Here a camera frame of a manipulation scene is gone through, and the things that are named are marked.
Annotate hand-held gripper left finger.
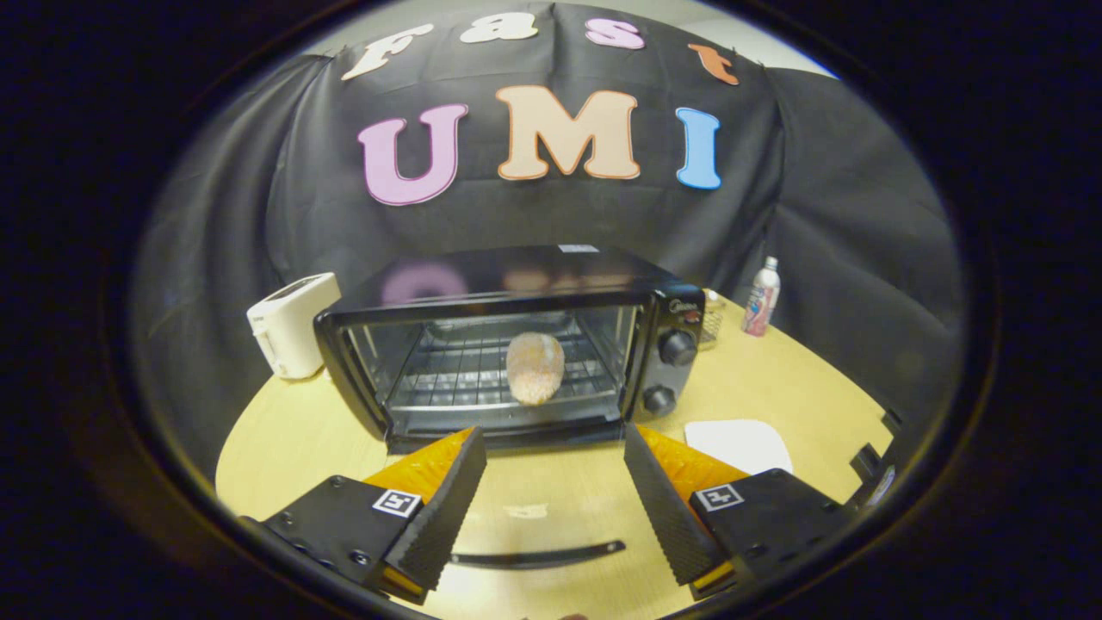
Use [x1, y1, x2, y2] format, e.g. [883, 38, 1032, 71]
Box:
[241, 425, 488, 605]

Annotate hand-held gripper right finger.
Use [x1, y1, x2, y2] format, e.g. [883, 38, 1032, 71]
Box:
[622, 421, 860, 602]

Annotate round bread roll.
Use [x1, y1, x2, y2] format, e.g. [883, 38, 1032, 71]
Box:
[505, 332, 566, 406]

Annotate black toaster oven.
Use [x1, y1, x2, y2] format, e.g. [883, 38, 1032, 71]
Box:
[310, 245, 715, 571]

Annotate white bread toaster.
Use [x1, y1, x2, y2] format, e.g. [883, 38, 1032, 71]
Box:
[246, 272, 342, 381]

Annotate white plate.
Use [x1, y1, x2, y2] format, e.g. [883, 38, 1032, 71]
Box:
[684, 419, 794, 476]

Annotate small glass jar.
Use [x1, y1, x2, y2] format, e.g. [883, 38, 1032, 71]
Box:
[699, 288, 724, 350]

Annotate pink label drink bottle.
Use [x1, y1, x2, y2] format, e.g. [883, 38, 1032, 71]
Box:
[743, 256, 782, 338]

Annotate black backdrop cloth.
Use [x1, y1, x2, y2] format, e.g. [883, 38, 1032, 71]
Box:
[129, 4, 965, 470]

